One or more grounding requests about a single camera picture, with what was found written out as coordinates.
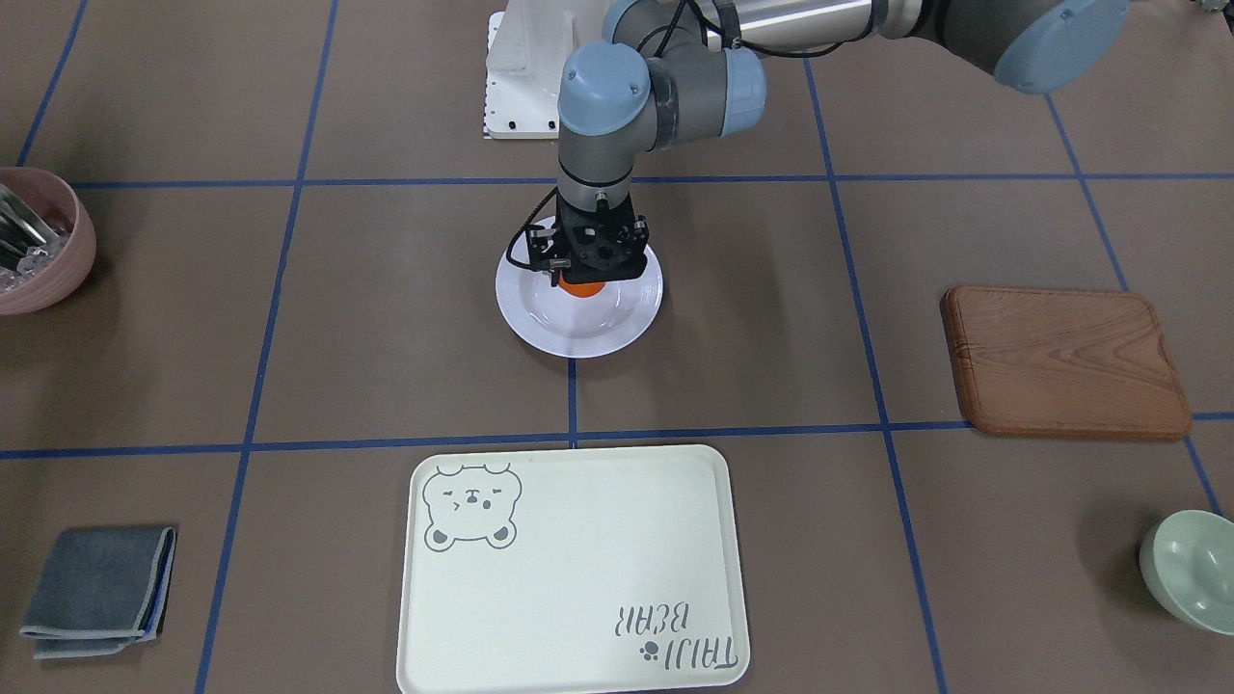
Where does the wooden cutting board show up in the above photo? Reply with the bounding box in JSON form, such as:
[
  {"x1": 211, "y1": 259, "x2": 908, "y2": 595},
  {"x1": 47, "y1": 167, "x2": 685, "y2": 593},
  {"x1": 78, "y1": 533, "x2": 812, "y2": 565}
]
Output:
[{"x1": 940, "y1": 285, "x2": 1192, "y2": 440}]

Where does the white round plate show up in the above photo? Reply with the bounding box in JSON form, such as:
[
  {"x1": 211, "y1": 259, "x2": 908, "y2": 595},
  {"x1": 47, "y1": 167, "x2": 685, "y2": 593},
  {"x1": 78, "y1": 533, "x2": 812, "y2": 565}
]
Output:
[{"x1": 495, "y1": 249, "x2": 665, "y2": 359}]

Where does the folded grey cloth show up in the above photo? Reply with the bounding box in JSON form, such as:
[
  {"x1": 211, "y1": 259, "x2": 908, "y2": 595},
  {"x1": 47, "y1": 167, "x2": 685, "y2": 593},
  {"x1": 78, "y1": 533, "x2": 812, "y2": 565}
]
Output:
[{"x1": 19, "y1": 524, "x2": 179, "y2": 659}]

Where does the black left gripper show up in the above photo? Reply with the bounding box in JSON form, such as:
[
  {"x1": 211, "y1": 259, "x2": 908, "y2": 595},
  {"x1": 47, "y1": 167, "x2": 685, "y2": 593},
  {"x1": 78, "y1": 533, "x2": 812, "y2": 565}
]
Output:
[{"x1": 524, "y1": 198, "x2": 652, "y2": 282}]

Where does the cream bear serving tray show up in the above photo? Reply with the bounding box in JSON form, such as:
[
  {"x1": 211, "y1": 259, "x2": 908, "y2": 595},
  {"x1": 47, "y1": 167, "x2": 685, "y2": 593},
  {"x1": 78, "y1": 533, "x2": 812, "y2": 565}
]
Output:
[{"x1": 395, "y1": 445, "x2": 752, "y2": 693}]

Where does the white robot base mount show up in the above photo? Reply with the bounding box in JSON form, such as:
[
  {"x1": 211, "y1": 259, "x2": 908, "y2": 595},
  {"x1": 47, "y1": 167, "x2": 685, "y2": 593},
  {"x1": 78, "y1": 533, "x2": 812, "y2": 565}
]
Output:
[{"x1": 482, "y1": 1, "x2": 612, "y2": 141}]

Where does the green ceramic bowl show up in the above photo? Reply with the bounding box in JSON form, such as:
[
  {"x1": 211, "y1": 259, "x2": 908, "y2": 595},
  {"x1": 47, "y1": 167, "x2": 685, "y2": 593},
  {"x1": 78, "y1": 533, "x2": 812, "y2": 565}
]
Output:
[{"x1": 1138, "y1": 510, "x2": 1233, "y2": 636}]

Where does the orange fruit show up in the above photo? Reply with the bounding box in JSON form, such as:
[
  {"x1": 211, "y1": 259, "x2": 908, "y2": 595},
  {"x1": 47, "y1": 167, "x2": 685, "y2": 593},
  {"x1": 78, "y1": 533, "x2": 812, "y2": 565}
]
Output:
[{"x1": 558, "y1": 280, "x2": 605, "y2": 299}]

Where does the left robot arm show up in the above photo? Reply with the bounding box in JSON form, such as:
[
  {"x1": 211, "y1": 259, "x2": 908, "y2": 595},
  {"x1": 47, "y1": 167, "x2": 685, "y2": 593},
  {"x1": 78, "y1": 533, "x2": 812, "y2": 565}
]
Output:
[{"x1": 505, "y1": 1, "x2": 1130, "y2": 285}]

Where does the pink bowl with utensils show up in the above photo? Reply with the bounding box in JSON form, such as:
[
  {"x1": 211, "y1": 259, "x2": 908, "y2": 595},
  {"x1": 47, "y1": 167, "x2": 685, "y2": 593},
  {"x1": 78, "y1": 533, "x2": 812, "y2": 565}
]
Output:
[{"x1": 1, "y1": 167, "x2": 96, "y2": 316}]

